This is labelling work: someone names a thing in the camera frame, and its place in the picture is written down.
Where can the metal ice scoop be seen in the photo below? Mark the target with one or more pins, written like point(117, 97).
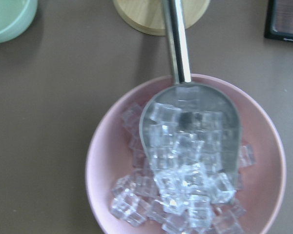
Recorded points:
point(178, 48)

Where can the pink bowl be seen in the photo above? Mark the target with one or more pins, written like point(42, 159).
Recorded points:
point(109, 158)

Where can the clear ice cube pile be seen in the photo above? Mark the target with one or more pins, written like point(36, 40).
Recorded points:
point(182, 177)

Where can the round wooden stand base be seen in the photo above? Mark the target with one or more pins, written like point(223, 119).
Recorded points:
point(147, 16)

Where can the black framed device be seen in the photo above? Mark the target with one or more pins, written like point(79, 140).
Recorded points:
point(279, 20)

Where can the green bowl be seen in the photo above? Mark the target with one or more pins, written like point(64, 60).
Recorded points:
point(15, 17)

